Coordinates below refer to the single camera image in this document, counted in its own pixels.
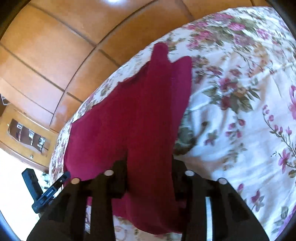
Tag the wooden nightstand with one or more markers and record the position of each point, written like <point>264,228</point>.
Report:
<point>20,148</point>

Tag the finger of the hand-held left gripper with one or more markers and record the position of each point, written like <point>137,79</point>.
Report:
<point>31,180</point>
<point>49,192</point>

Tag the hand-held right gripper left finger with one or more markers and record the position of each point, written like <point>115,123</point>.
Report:
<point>120,180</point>

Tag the wooden wardrobe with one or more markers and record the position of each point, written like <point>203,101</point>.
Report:
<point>69,46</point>

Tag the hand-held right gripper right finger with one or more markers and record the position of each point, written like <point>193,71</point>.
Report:
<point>178,183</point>

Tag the floral bedspread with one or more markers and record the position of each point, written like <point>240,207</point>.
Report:
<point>231,139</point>

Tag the red knit garment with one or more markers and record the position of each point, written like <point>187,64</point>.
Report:
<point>138,115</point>

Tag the small silver item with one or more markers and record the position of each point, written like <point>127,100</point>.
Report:
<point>31,134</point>
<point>41,141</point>
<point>19,126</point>

